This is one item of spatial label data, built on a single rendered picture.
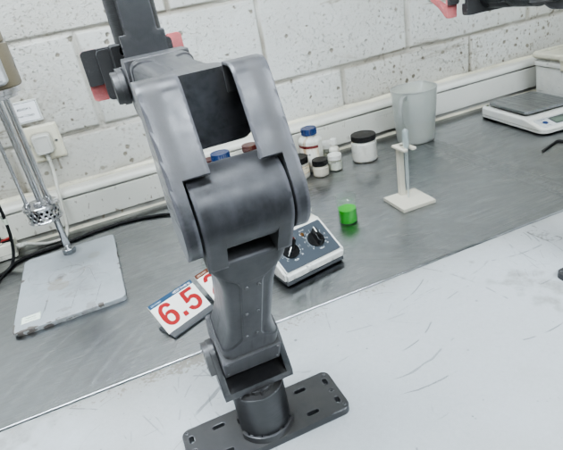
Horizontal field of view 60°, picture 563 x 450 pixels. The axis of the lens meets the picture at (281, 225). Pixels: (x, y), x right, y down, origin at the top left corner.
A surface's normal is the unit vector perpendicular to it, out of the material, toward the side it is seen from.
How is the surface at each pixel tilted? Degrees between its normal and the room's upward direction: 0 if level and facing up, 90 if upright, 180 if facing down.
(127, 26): 89
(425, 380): 0
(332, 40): 90
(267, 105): 64
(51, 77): 90
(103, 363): 0
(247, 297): 120
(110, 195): 90
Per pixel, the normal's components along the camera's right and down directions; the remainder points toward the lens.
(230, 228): 0.40, 0.53
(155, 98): 0.26, -0.06
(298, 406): -0.16, -0.88
